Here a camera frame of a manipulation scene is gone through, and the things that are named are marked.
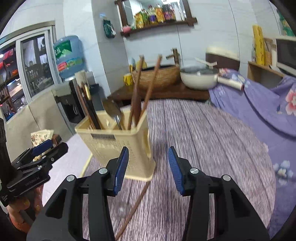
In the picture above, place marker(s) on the yellow soap dispenser bottle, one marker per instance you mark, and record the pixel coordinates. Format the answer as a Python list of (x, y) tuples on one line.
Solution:
[(141, 64)]

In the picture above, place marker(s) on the left hand yellow nails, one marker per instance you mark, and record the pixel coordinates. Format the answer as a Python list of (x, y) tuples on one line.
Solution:
[(17, 209)]

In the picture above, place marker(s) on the purple floral cloth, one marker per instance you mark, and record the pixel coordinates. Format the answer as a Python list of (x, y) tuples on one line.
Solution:
[(271, 115)]

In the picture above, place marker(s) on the wooden wall shelf mirror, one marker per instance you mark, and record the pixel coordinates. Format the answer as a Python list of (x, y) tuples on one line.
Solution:
[(147, 15)]

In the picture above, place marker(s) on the woven pattern basin sink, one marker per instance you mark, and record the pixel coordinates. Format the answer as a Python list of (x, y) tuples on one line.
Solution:
[(167, 75)]

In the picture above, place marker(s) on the small silver spoon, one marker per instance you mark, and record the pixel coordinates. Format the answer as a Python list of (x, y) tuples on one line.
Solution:
[(121, 210)]

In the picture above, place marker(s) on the large dark metal spoon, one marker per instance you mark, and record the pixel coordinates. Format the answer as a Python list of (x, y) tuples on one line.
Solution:
[(113, 110)]

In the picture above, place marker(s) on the cream plastic utensil holder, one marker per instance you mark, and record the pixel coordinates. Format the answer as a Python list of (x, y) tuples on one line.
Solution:
[(106, 143)]

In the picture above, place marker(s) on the brown wooden chopstick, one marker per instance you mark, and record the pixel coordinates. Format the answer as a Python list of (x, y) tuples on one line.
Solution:
[(133, 210), (136, 108)]

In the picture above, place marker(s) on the yellow box on shelf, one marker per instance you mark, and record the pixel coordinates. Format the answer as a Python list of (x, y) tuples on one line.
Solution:
[(259, 45)]

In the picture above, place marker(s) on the pink pot on shelf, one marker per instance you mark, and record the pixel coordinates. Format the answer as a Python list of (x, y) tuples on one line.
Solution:
[(126, 29)]

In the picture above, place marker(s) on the blue water jug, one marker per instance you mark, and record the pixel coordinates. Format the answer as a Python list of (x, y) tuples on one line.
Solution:
[(69, 56)]

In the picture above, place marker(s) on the green hanging packet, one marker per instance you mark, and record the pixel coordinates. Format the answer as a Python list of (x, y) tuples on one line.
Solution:
[(109, 29)]

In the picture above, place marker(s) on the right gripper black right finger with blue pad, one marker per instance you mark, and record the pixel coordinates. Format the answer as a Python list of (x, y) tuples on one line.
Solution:
[(235, 217)]

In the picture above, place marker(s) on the brass faucet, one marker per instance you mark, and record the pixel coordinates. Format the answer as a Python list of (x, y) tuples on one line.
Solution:
[(175, 55)]

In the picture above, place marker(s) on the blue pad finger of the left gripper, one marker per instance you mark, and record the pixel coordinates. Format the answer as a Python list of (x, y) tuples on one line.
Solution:
[(41, 148)]

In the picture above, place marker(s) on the white pan glass lid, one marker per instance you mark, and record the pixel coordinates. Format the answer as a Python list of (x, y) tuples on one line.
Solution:
[(206, 78)]

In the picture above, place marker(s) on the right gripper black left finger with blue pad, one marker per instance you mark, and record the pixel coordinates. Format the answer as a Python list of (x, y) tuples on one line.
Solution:
[(61, 217)]

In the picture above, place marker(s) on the silver spoon wooden handle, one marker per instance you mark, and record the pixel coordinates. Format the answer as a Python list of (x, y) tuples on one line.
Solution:
[(84, 107)]

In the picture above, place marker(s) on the snack bag on stool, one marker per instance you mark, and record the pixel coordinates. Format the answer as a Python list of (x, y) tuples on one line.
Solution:
[(43, 135)]

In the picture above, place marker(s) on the yellow mug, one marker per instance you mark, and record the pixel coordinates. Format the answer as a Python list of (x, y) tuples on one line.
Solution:
[(128, 79)]

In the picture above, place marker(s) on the sliding glass window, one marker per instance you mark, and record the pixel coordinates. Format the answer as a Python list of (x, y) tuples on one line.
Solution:
[(28, 66)]

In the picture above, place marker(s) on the white brown rice cooker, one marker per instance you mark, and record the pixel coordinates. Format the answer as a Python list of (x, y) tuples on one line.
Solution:
[(224, 58)]

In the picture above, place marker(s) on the dark wooden counter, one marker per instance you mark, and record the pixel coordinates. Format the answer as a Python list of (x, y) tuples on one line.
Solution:
[(123, 96)]

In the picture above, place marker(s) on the white microwave oven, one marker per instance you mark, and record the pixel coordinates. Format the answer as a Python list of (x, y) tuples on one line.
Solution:
[(285, 52)]

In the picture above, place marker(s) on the grey water dispenser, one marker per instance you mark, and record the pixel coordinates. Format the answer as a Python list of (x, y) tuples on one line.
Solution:
[(68, 102)]

